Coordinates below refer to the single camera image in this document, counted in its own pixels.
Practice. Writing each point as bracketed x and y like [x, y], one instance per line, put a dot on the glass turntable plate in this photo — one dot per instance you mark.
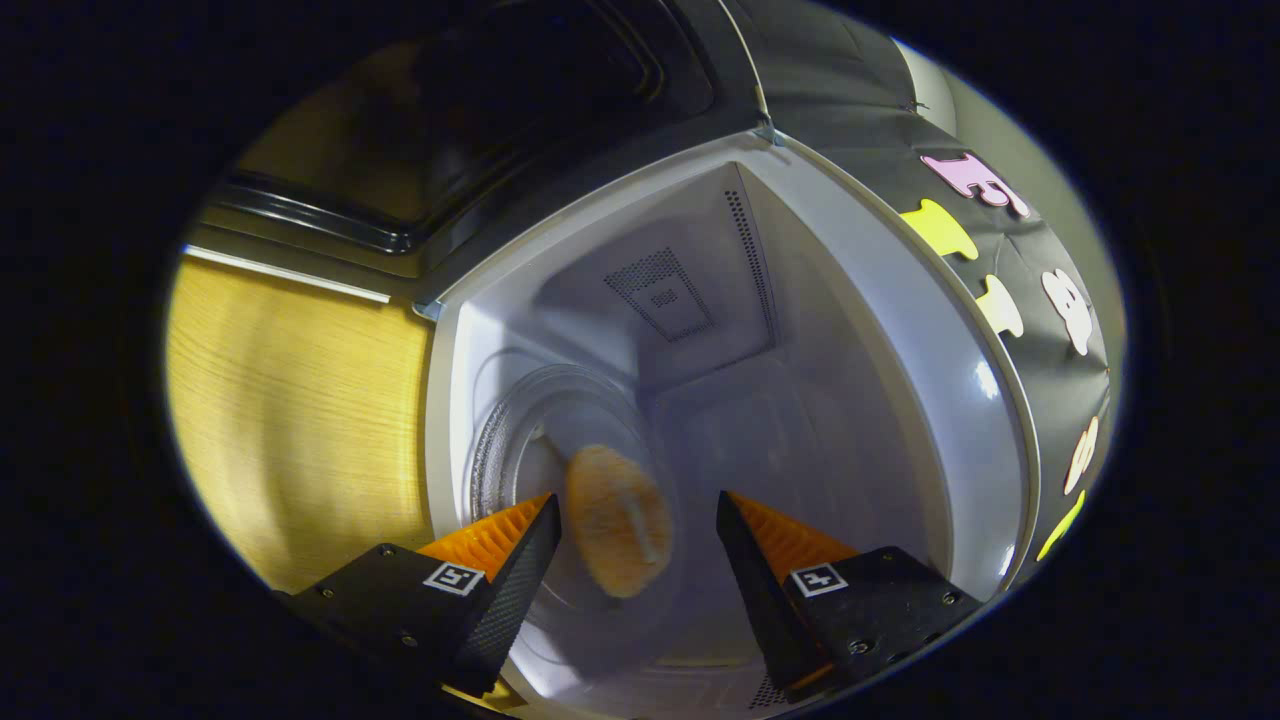
[520, 420]

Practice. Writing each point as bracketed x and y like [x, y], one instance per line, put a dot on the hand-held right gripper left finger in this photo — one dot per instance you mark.
[515, 590]

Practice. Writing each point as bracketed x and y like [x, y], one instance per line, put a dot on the white microwave oven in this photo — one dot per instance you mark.
[850, 350]

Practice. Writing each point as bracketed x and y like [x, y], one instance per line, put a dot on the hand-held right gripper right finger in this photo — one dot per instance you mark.
[760, 600]

